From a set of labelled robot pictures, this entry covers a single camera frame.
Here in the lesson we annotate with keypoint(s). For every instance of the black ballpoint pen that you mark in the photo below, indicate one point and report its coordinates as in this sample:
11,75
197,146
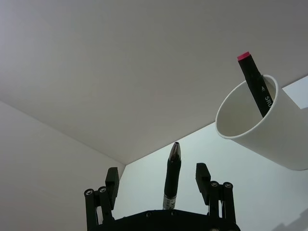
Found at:
172,175

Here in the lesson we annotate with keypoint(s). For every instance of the white paper cup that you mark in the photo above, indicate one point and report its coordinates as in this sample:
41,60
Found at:
264,134

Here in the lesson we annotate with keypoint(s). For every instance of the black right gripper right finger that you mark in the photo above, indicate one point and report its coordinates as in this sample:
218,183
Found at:
216,195

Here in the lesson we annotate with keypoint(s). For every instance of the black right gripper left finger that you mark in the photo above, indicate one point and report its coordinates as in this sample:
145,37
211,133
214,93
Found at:
108,192

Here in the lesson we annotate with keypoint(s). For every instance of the black marker with pink cap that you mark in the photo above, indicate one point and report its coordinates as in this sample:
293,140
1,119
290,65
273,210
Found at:
255,86

